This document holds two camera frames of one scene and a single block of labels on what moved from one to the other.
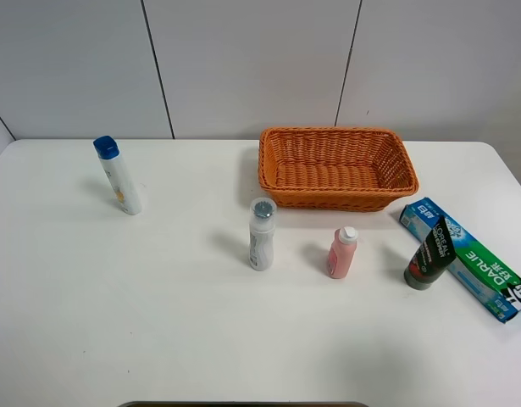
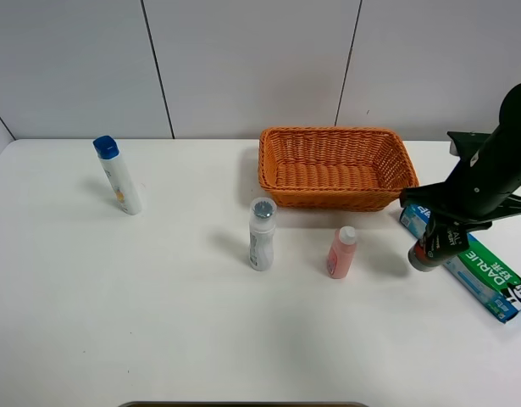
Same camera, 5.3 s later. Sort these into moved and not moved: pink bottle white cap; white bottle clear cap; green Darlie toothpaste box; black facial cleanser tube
Moved: black facial cleanser tube
Not moved: white bottle clear cap; pink bottle white cap; green Darlie toothpaste box
